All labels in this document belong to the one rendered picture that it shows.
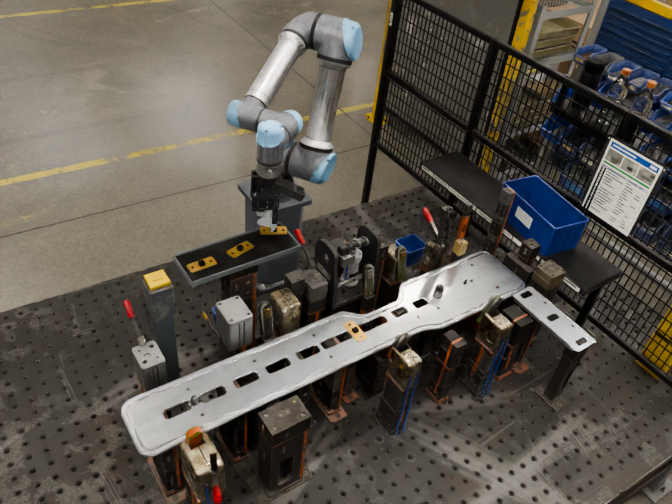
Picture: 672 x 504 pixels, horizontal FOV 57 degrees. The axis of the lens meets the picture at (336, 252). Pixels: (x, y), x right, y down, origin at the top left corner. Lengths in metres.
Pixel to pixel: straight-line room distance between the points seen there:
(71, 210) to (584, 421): 3.10
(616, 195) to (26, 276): 2.91
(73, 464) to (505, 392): 1.42
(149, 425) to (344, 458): 0.63
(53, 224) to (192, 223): 0.81
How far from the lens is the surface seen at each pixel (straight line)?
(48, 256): 3.83
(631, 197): 2.35
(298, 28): 2.06
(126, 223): 3.97
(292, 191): 1.84
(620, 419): 2.42
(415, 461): 2.06
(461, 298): 2.13
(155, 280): 1.85
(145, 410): 1.76
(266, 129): 1.73
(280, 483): 1.92
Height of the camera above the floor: 2.42
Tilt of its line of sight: 40 degrees down
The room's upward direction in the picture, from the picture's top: 7 degrees clockwise
